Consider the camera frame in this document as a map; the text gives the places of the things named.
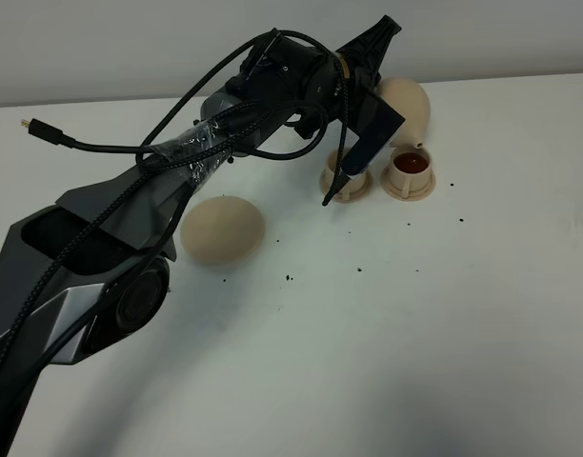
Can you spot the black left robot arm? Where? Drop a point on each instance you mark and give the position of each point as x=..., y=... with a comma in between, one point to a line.
x=93, y=268

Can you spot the beige right cup saucer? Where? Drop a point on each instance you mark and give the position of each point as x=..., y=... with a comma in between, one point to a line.
x=407, y=187

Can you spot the beige right teacup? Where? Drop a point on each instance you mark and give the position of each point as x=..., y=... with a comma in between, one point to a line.
x=410, y=159

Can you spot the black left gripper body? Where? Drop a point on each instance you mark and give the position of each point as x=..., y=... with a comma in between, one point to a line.
x=355, y=66

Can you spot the beige teapot saucer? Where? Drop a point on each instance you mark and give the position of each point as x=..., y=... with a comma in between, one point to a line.
x=222, y=230

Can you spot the beige teapot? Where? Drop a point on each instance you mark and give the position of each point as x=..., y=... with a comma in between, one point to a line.
x=410, y=100

